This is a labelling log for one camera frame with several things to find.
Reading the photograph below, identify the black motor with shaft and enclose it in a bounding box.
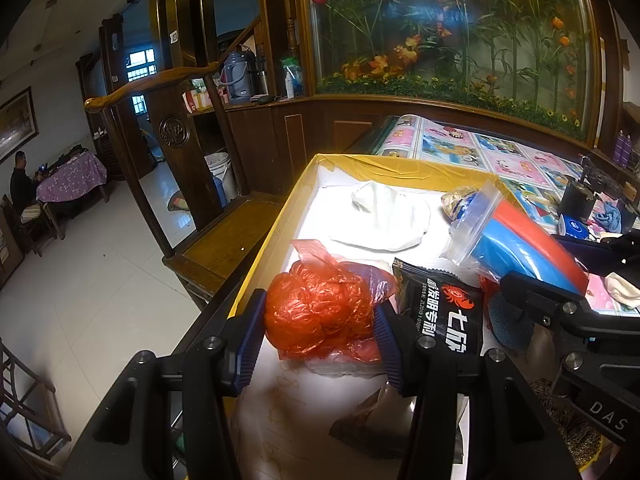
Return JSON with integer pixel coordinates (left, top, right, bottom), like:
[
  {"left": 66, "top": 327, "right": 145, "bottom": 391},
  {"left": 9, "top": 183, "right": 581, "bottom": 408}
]
[{"left": 557, "top": 157, "right": 613, "bottom": 221}]

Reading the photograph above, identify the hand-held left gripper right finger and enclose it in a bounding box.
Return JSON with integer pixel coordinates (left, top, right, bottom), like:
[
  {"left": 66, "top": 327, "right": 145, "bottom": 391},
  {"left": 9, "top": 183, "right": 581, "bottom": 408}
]
[{"left": 372, "top": 305, "right": 581, "bottom": 480}]

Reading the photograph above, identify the brown foil packet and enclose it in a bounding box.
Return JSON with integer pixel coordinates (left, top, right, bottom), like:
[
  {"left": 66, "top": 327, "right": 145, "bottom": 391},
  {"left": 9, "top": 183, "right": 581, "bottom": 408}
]
[{"left": 327, "top": 387, "right": 426, "bottom": 461}]

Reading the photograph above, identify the printed pink tablecloth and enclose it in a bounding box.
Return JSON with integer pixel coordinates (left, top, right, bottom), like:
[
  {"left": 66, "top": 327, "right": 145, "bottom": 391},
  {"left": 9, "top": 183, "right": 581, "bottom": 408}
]
[{"left": 372, "top": 114, "right": 640, "bottom": 316}]

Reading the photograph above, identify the light blue towel cloth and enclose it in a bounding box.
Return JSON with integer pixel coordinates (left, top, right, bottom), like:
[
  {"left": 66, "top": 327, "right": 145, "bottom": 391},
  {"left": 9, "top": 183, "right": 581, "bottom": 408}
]
[{"left": 590, "top": 200, "right": 623, "bottom": 233}]

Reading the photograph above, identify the brown knit cloth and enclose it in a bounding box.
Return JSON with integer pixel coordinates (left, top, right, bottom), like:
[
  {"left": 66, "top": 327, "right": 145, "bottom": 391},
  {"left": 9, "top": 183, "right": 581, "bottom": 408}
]
[{"left": 527, "top": 377, "right": 608, "bottom": 468}]

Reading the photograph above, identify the purple floral tablecloth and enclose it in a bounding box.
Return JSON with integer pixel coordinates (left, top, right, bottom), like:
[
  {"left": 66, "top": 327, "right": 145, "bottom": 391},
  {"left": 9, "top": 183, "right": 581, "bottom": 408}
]
[{"left": 36, "top": 151, "right": 108, "bottom": 204}]

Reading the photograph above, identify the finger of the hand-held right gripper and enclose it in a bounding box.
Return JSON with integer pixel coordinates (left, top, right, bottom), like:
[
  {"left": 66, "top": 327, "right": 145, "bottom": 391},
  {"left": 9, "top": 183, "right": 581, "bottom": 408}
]
[
  {"left": 500, "top": 270, "right": 640, "bottom": 341},
  {"left": 559, "top": 350, "right": 640, "bottom": 446}
]

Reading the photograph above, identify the white bucket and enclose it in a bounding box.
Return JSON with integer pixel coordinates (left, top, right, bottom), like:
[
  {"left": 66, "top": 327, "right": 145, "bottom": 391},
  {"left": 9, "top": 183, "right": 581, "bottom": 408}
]
[{"left": 204, "top": 151, "right": 240, "bottom": 206}]

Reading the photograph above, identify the wooden lattice chair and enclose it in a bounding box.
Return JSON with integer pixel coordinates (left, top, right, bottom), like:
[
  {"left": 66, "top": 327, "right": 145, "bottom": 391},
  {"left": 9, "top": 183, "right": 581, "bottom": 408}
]
[{"left": 0, "top": 340, "right": 73, "bottom": 480}]

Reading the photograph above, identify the carved wooden chair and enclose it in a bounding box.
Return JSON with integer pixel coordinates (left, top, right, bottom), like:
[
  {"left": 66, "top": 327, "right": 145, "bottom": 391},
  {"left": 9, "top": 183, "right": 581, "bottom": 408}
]
[{"left": 84, "top": 62, "right": 286, "bottom": 306}]

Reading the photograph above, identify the yellow taped cardboard box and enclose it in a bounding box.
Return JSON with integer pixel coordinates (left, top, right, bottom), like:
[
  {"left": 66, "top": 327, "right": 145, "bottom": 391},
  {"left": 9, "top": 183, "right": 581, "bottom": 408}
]
[{"left": 222, "top": 152, "right": 621, "bottom": 480}]

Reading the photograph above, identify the blue thermos jug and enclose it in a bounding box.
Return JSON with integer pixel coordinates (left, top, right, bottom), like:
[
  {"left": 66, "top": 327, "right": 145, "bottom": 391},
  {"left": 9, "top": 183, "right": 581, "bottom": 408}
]
[{"left": 220, "top": 49, "right": 256, "bottom": 106}]

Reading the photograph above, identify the glass panel with artificial flowers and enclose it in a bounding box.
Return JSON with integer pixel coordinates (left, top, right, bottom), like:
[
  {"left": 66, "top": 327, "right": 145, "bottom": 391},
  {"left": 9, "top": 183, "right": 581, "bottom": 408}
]
[{"left": 300, "top": 0, "right": 603, "bottom": 141}]

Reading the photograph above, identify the zip bag of blue orange rolls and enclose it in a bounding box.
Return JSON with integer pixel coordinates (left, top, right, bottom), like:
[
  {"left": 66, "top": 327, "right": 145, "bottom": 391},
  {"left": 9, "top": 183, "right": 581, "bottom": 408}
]
[{"left": 440, "top": 180, "right": 591, "bottom": 296}]

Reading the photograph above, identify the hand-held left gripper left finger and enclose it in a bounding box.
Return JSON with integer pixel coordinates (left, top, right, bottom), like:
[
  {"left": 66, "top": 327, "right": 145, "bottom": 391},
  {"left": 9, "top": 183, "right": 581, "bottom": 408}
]
[{"left": 62, "top": 287, "right": 268, "bottom": 480}]

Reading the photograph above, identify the framed wall picture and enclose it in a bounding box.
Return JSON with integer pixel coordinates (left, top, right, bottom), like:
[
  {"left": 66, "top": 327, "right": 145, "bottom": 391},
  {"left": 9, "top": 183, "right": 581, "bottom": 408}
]
[{"left": 0, "top": 87, "right": 40, "bottom": 163}]

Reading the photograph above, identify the orange plastic bag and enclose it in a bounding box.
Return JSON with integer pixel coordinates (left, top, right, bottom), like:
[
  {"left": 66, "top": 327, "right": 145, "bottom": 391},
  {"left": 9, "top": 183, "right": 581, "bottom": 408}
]
[{"left": 264, "top": 240, "right": 398, "bottom": 361}]

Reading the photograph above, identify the black snack packet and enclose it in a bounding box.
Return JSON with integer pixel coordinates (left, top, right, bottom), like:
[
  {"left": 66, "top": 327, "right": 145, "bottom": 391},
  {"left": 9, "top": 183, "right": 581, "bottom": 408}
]
[{"left": 390, "top": 257, "right": 486, "bottom": 361}]

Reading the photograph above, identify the wooden dining chair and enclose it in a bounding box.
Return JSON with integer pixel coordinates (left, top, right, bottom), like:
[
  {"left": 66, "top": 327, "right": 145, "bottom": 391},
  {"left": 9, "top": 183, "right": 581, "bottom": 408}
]
[{"left": 0, "top": 194, "right": 66, "bottom": 256}]

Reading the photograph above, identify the white printed cloth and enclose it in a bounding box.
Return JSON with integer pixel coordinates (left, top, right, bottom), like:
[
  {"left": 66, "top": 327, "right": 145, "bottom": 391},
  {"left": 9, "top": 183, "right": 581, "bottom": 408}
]
[{"left": 602, "top": 272, "right": 640, "bottom": 306}]

